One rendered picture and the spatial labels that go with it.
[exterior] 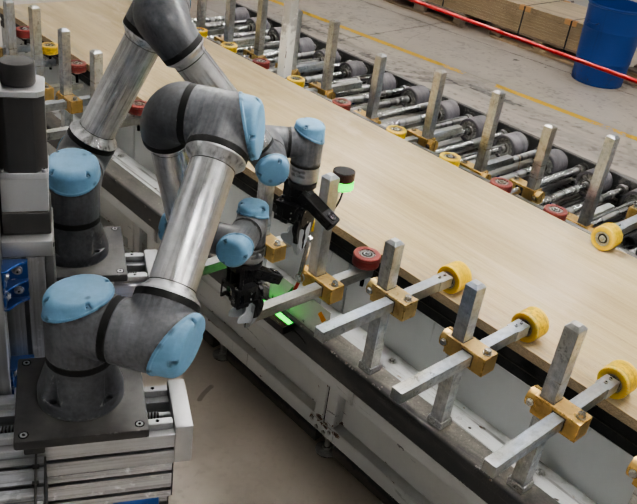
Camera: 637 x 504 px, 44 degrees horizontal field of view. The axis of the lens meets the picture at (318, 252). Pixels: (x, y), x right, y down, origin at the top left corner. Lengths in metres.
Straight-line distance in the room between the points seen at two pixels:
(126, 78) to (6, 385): 0.70
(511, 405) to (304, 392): 0.95
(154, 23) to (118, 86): 0.23
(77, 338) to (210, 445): 1.58
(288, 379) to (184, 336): 1.64
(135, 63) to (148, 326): 0.70
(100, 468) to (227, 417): 1.47
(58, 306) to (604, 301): 1.53
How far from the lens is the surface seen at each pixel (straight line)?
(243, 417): 3.00
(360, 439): 2.72
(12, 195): 1.53
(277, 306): 2.08
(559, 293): 2.32
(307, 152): 1.90
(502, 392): 2.16
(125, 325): 1.33
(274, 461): 2.85
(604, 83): 7.68
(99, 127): 1.88
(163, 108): 1.48
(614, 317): 2.29
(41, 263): 1.57
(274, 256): 2.31
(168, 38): 1.66
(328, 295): 2.16
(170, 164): 1.60
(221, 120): 1.44
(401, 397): 1.71
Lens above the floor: 2.04
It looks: 31 degrees down
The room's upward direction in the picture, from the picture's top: 8 degrees clockwise
